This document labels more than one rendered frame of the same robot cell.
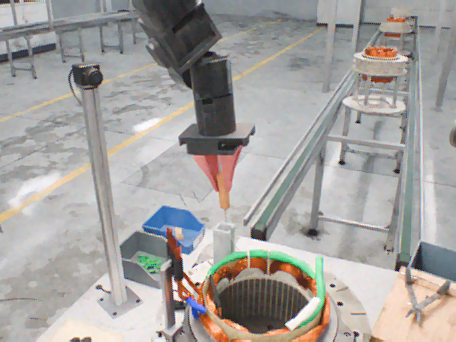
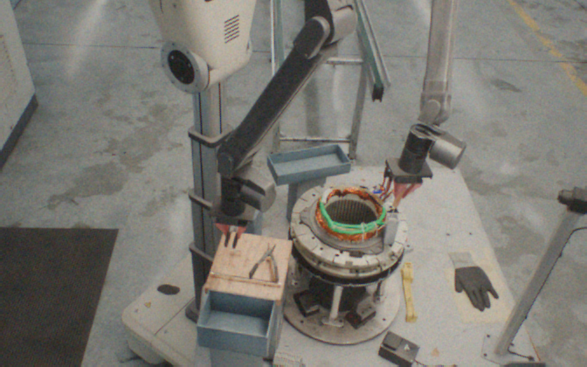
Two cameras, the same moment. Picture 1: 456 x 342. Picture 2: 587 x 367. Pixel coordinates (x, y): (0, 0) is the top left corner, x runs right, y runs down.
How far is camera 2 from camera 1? 166 cm
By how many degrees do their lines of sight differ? 110
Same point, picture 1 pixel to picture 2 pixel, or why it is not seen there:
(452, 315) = (246, 266)
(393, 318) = (281, 253)
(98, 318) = (495, 329)
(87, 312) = not seen: hidden behind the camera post
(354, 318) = (303, 231)
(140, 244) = not seen: outside the picture
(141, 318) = (467, 342)
